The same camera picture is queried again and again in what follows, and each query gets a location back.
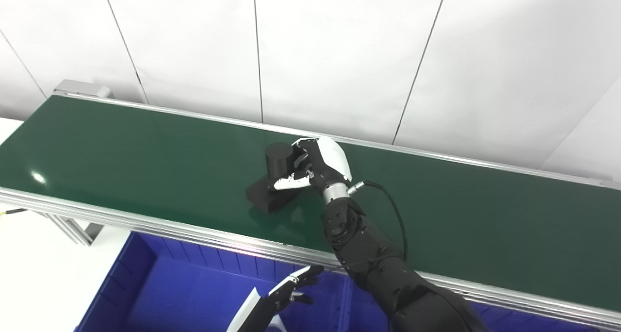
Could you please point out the grey conveyor motor housing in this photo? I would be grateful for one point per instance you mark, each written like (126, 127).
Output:
(82, 88)

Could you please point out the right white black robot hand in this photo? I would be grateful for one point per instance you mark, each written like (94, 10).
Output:
(327, 164)

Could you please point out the blue plastic bin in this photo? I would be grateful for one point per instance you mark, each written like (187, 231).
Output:
(361, 312)
(184, 293)

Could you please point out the aluminium conveyor support leg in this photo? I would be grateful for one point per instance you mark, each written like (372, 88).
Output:
(73, 230)

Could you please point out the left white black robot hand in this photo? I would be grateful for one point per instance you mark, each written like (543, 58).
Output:
(264, 307)

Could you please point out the black cylinder block part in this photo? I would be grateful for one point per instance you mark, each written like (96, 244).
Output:
(271, 196)

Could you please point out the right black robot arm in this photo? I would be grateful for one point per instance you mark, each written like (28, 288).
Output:
(378, 269)

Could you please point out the green conveyor belt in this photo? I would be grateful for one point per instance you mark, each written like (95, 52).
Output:
(145, 162)
(145, 224)

